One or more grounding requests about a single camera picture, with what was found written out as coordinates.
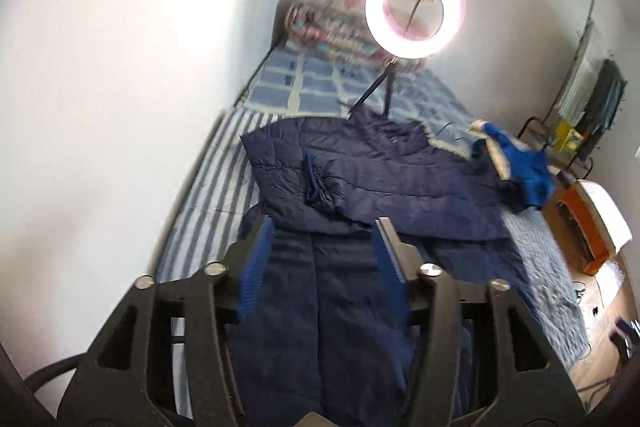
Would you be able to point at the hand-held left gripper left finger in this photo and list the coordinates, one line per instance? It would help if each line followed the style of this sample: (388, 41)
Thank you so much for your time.
(257, 267)

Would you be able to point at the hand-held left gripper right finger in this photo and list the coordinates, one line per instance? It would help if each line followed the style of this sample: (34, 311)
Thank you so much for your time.
(387, 267)

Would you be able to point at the navy puffer jacket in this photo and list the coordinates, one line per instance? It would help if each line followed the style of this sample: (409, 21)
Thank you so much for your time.
(360, 177)

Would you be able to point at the black clothes rack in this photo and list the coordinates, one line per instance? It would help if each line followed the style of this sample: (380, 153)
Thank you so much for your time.
(530, 127)

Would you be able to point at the dark hanging clothes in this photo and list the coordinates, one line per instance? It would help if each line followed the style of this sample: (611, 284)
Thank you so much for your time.
(607, 97)

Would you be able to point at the striped blanket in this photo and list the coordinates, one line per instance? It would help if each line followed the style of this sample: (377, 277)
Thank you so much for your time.
(220, 177)

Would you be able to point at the blue and cream cloth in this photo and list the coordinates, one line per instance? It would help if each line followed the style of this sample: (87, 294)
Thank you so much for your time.
(535, 172)

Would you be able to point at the black tripod stand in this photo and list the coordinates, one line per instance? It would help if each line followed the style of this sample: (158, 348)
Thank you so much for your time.
(372, 89)

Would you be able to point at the blue tile-patterned blanket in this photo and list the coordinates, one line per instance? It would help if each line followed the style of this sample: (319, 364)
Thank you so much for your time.
(310, 79)

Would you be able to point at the orange box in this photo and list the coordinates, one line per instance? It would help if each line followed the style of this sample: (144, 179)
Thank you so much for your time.
(582, 237)

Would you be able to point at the yellow box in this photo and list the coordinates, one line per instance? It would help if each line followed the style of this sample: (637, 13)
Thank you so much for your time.
(569, 138)

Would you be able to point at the stack of floral quilts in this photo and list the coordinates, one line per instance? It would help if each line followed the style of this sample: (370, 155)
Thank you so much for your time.
(325, 24)

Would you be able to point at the striped hanging towel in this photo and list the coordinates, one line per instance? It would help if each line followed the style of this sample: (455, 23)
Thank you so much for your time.
(580, 77)

